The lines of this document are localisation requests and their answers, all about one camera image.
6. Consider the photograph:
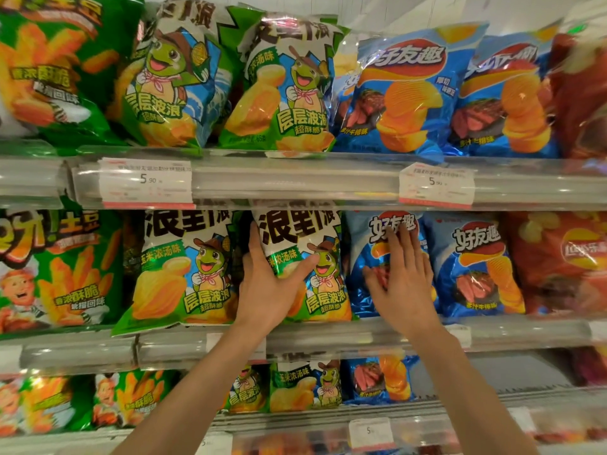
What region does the green fries snack bag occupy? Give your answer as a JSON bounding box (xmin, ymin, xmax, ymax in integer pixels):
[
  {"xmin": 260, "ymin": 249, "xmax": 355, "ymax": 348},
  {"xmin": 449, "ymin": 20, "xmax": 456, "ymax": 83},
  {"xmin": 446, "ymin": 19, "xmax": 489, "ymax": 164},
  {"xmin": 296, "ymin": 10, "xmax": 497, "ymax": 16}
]
[
  {"xmin": 0, "ymin": 0, "xmax": 144, "ymax": 143},
  {"xmin": 92, "ymin": 369, "xmax": 180, "ymax": 430},
  {"xmin": 0, "ymin": 373, "xmax": 94, "ymax": 437},
  {"xmin": 0, "ymin": 207, "xmax": 125, "ymax": 335}
]

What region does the green turtle print chip bag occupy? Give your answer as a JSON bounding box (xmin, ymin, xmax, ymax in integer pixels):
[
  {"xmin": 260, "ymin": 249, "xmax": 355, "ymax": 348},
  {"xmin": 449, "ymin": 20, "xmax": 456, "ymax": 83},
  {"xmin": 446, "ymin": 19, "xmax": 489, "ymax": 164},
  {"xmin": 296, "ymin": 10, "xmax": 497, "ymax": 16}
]
[
  {"xmin": 222, "ymin": 364, "xmax": 271, "ymax": 416},
  {"xmin": 269, "ymin": 359, "xmax": 343, "ymax": 414},
  {"xmin": 110, "ymin": 0, "xmax": 240, "ymax": 149},
  {"xmin": 112, "ymin": 210, "xmax": 243, "ymax": 338},
  {"xmin": 250, "ymin": 208, "xmax": 357, "ymax": 324},
  {"xmin": 218, "ymin": 10, "xmax": 351, "ymax": 153}
]

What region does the blue potato chip bag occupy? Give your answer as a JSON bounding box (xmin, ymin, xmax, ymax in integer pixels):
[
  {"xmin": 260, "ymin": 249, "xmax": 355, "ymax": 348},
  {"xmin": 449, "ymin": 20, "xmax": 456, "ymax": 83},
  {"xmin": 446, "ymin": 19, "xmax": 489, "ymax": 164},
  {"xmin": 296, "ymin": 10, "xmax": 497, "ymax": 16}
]
[
  {"xmin": 445, "ymin": 27, "xmax": 561, "ymax": 160},
  {"xmin": 331, "ymin": 22, "xmax": 490, "ymax": 158},
  {"xmin": 423, "ymin": 212, "xmax": 527, "ymax": 319},
  {"xmin": 342, "ymin": 355, "xmax": 419, "ymax": 406},
  {"xmin": 345, "ymin": 211, "xmax": 443, "ymax": 319}
]

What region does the person's left hand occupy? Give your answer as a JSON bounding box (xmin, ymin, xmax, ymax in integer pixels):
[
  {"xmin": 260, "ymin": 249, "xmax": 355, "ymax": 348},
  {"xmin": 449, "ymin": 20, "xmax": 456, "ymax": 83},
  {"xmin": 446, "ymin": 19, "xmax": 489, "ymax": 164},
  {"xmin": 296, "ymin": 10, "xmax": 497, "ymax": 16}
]
[{"xmin": 236, "ymin": 221, "xmax": 321, "ymax": 335}]

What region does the person's right forearm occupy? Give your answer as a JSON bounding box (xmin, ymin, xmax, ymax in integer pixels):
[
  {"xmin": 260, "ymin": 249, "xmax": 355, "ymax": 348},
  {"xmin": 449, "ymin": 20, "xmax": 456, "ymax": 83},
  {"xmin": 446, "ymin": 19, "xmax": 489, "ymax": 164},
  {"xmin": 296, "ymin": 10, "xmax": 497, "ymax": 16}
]
[{"xmin": 412, "ymin": 323, "xmax": 540, "ymax": 455}]

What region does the red potato chip bag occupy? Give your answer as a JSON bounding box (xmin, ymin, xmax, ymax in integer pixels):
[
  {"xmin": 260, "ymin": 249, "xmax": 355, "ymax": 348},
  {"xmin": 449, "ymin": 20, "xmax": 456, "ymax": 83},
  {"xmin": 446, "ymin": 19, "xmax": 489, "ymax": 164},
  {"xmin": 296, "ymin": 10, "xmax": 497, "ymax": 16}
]
[
  {"xmin": 571, "ymin": 346, "xmax": 607, "ymax": 387},
  {"xmin": 504, "ymin": 211, "xmax": 607, "ymax": 319},
  {"xmin": 545, "ymin": 0, "xmax": 607, "ymax": 162}
]

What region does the person's right hand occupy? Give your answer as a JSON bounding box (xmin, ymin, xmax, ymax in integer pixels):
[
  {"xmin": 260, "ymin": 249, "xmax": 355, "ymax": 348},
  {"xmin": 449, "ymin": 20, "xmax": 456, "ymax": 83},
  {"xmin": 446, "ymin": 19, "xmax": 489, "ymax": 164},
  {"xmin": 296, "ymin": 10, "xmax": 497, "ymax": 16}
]
[{"xmin": 363, "ymin": 225, "xmax": 445, "ymax": 340}]

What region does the person's left forearm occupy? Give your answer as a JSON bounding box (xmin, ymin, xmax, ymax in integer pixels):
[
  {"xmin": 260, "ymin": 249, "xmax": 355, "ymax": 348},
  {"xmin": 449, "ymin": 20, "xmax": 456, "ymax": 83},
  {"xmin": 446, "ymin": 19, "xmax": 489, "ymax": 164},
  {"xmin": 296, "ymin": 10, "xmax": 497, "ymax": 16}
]
[{"xmin": 111, "ymin": 321, "xmax": 267, "ymax": 455}]

